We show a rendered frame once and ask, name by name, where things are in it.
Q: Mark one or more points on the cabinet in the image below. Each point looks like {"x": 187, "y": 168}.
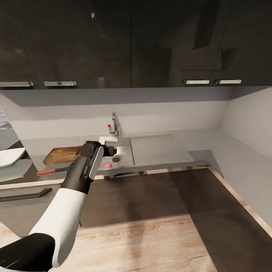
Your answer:
{"x": 200, "y": 43}
{"x": 64, "y": 44}

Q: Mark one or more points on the bowl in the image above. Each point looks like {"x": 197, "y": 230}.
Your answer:
{"x": 10, "y": 157}

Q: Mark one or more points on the drop in sink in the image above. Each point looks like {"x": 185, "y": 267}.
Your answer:
{"x": 144, "y": 150}

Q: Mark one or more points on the cutting board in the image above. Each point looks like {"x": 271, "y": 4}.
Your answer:
{"x": 63, "y": 154}

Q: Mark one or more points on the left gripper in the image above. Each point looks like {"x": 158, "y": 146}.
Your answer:
{"x": 109, "y": 151}

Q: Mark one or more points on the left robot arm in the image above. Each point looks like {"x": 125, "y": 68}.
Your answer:
{"x": 51, "y": 240}

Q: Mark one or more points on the parer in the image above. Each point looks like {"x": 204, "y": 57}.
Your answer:
{"x": 51, "y": 170}

